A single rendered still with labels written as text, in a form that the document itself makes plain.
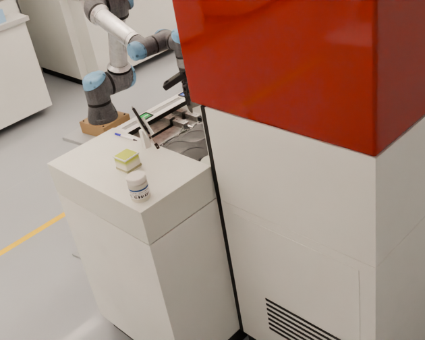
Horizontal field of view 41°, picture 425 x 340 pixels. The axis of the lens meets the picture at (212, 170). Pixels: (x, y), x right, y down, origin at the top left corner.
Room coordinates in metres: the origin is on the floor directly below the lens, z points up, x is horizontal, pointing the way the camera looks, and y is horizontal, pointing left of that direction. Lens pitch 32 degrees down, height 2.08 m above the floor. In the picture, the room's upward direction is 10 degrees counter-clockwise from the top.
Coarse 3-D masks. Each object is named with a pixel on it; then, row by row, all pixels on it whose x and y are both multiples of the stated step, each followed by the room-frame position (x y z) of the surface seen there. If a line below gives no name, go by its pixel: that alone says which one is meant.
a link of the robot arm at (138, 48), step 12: (96, 0) 2.51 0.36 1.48; (84, 12) 2.51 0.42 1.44; (96, 12) 2.45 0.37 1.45; (108, 12) 2.44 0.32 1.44; (96, 24) 2.48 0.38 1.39; (108, 24) 2.38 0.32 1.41; (120, 24) 2.35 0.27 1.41; (120, 36) 2.30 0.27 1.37; (132, 36) 2.27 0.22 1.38; (132, 48) 2.20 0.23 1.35; (144, 48) 2.21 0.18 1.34; (156, 48) 2.24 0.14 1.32
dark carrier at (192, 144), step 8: (192, 128) 2.31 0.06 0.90; (200, 128) 2.30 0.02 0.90; (184, 136) 2.25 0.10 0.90; (192, 136) 2.24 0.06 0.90; (200, 136) 2.22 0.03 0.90; (168, 144) 2.20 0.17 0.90; (176, 144) 2.19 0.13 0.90; (184, 144) 2.17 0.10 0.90; (192, 144) 2.16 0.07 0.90; (200, 144) 2.15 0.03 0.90; (184, 152) 2.11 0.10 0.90; (192, 152) 2.09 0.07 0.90; (200, 152) 2.08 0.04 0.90; (200, 160) 2.02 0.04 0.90
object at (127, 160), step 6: (126, 150) 1.96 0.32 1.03; (132, 150) 1.96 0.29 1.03; (114, 156) 1.94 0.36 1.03; (120, 156) 1.93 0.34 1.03; (126, 156) 1.92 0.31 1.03; (132, 156) 1.91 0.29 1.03; (138, 156) 1.93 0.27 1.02; (120, 162) 1.91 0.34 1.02; (126, 162) 1.89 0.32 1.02; (132, 162) 1.91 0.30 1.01; (138, 162) 1.93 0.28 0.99; (120, 168) 1.92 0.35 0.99; (126, 168) 1.89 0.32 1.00; (132, 168) 1.90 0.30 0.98; (138, 168) 1.92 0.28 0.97
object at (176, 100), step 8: (176, 96) 2.55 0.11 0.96; (160, 104) 2.50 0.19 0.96; (168, 104) 2.49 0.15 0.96; (176, 104) 2.47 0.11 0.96; (144, 112) 2.44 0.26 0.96; (152, 112) 2.43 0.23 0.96; (160, 112) 2.41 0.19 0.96; (136, 120) 2.38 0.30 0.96; (120, 128) 2.32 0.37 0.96; (128, 128) 2.30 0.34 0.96
